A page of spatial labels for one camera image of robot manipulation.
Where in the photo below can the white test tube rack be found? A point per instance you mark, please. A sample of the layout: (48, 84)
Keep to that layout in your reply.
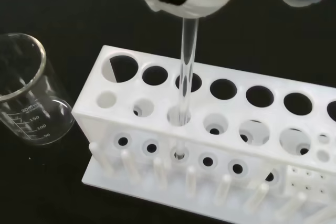
(210, 142)

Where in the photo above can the black bench cloth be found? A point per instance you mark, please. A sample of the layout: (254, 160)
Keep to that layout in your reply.
(52, 3)

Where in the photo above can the clear glass beaker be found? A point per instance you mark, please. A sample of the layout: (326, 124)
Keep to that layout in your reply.
(26, 98)

